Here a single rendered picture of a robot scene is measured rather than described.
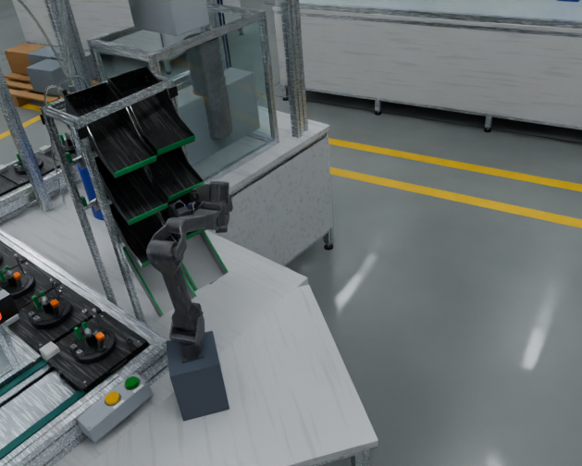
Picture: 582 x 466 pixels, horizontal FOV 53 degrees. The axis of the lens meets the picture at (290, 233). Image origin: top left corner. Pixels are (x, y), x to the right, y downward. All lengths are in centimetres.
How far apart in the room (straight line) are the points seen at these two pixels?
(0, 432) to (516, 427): 207
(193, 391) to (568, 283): 249
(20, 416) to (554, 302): 269
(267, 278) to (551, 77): 328
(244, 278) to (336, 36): 351
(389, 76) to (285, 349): 371
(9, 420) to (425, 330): 208
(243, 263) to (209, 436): 79
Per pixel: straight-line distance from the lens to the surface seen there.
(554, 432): 293
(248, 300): 214
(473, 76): 507
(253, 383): 187
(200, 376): 169
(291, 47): 302
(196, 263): 205
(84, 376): 189
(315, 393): 182
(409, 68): 522
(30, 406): 197
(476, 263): 369
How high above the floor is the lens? 228
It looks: 35 degrees down
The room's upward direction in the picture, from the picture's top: 6 degrees counter-clockwise
